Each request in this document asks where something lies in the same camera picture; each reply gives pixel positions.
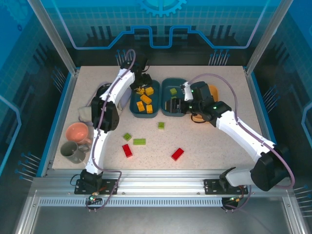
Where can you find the yellow lego brick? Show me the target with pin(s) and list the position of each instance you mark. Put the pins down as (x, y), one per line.
(149, 109)
(149, 91)
(140, 92)

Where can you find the small green lego brick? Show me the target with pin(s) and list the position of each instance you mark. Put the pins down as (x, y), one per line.
(161, 125)
(127, 136)
(173, 91)

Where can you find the teal plastic container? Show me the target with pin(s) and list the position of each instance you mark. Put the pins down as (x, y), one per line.
(156, 107)
(167, 90)

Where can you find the orange lego brick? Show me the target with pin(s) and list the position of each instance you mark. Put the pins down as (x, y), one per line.
(145, 99)
(140, 106)

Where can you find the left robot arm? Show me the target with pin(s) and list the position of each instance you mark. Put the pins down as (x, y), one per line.
(97, 156)

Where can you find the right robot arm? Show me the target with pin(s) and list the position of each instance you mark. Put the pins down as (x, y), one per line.
(243, 131)

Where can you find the lavender plate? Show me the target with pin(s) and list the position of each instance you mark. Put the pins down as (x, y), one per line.
(124, 98)

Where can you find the black round bowl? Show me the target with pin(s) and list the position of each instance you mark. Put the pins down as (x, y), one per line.
(100, 92)

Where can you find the long red lego brick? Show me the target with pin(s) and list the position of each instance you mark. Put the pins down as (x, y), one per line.
(127, 150)
(177, 154)

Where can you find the green two-by-four lego brick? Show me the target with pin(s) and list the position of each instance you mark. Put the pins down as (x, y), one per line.
(139, 142)

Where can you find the grey mug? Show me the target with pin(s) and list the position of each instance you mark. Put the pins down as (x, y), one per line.
(70, 151)

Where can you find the small LED circuit board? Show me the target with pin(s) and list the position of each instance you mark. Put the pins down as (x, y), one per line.
(94, 198)
(234, 199)

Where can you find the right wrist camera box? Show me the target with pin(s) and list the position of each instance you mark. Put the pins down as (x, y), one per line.
(187, 93)

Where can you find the aluminium side rail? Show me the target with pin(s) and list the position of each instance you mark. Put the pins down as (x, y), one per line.
(253, 92)
(69, 92)

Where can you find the aluminium cross rail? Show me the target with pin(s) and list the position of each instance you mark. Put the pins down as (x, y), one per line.
(158, 180)

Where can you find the aluminium frame post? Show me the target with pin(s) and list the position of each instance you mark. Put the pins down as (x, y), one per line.
(54, 36)
(265, 41)

